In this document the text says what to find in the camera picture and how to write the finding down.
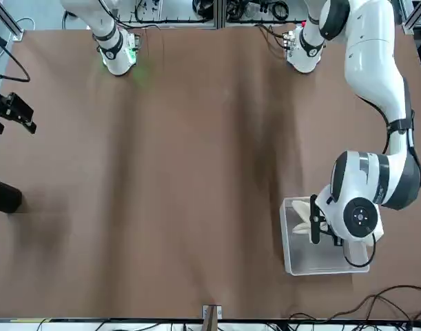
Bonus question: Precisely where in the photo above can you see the aluminium frame post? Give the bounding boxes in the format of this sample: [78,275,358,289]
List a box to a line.
[202,303,223,331]

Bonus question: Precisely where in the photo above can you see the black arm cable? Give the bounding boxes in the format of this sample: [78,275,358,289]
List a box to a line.
[0,30,32,83]
[342,233,377,269]

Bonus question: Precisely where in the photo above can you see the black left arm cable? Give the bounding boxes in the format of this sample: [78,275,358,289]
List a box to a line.
[342,233,377,269]

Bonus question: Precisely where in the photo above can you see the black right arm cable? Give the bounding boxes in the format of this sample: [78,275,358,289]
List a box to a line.
[0,30,32,83]

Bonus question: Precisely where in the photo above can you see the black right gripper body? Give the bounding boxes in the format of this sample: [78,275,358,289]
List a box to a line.
[0,91,15,120]

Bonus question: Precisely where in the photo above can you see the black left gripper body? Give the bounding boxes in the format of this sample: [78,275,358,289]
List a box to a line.
[309,194,327,244]

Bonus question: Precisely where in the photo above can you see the black vase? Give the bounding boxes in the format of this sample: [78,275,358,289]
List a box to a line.
[0,177,23,214]

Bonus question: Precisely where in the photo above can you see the clear plastic box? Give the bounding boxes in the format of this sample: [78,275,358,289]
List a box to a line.
[278,195,371,277]

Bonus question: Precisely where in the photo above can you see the aluminium frame rail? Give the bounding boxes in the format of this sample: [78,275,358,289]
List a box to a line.
[0,0,25,43]

